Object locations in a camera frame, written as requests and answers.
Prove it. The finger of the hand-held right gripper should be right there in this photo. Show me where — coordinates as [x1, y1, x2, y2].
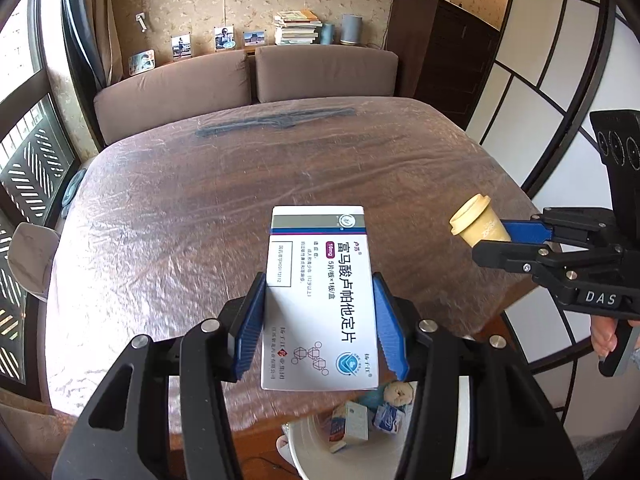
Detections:
[471, 240, 576, 287]
[500, 207, 621, 250]

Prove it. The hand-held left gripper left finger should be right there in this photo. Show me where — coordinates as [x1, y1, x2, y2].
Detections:
[52, 271, 268, 480]

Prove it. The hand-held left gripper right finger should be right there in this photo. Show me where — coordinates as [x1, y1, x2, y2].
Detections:
[371, 271, 586, 480]

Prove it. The small yellow lidded cup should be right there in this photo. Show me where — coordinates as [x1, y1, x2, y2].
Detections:
[448, 193, 512, 248]

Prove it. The tan round bread toy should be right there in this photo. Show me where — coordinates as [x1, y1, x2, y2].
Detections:
[382, 381, 417, 405]

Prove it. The white medicine box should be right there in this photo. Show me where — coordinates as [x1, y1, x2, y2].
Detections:
[260, 205, 381, 392]

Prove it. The blue and white tissue pack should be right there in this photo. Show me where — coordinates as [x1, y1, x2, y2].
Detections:
[372, 402, 407, 435]

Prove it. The white blue box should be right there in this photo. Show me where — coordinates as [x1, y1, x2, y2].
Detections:
[328, 400, 371, 453]

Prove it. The white plastic bin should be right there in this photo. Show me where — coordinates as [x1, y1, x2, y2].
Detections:
[276, 375, 473, 480]

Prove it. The person's right hand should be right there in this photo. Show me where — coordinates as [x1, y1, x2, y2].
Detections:
[590, 317, 619, 359]

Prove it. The white panelled sliding door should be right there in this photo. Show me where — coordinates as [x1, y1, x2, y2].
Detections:
[465, 0, 640, 441]

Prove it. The dark wooden cabinet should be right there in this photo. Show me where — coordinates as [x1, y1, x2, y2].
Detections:
[386, 0, 502, 131]

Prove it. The blue grey chair back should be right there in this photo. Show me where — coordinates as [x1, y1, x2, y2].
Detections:
[61, 169, 87, 218]

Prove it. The brown sofa cushion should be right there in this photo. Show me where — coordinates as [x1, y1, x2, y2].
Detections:
[255, 44, 400, 106]
[94, 50, 252, 146]

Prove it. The grey cylinder speaker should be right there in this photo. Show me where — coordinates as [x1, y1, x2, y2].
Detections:
[340, 15, 363, 47]

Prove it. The black framed window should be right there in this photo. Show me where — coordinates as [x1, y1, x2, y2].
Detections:
[0, 0, 83, 401]

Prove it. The stack of books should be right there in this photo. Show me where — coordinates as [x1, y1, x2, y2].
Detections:
[273, 9, 323, 46]

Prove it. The beige curtain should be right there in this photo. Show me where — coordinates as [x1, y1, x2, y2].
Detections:
[95, 0, 124, 88]

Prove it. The dark curtain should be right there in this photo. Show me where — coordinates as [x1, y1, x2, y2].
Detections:
[60, 0, 108, 111]

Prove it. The tilted photo frame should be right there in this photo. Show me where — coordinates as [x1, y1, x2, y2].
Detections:
[128, 49, 156, 77]

